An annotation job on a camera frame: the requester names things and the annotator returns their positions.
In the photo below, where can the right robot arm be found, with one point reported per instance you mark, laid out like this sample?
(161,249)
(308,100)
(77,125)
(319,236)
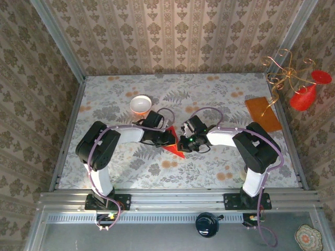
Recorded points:
(259,151)

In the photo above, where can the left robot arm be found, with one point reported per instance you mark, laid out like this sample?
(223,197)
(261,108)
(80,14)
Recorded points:
(96,146)

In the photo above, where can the patterned decorative plate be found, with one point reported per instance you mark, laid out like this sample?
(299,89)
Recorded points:
(307,238)

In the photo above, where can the white bowl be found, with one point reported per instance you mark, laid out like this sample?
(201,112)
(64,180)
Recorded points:
(140,104)

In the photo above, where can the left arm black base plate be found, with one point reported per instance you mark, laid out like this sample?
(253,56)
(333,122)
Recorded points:
(123,201)

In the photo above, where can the small controller board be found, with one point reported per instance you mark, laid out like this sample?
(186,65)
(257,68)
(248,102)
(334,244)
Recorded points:
(252,218)
(106,218)

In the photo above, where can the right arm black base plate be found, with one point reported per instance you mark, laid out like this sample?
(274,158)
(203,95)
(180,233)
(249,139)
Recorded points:
(231,201)

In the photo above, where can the dark blue cup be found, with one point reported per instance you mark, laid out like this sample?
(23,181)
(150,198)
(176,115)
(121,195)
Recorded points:
(206,225)

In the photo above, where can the red wine glass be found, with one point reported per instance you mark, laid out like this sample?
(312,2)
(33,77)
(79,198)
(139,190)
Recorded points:
(303,99)

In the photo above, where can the aluminium cage frame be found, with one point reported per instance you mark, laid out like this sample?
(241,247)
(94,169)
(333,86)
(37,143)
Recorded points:
(178,198)

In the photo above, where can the orange wooden board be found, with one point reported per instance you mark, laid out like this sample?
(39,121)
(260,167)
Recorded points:
(263,115)

